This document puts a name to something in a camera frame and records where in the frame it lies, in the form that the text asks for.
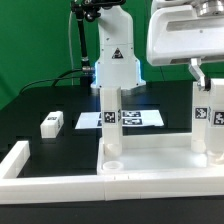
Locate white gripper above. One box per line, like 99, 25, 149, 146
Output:
146, 3, 224, 91

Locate marker sheet black white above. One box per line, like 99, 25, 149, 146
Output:
75, 110, 164, 129

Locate white U-shaped fence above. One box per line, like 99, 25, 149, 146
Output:
0, 141, 224, 204

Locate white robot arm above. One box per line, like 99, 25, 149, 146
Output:
92, 0, 224, 91

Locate white desk top tray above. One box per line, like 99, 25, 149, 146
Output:
97, 133, 224, 175

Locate black cable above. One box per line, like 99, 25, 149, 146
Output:
19, 68, 96, 95

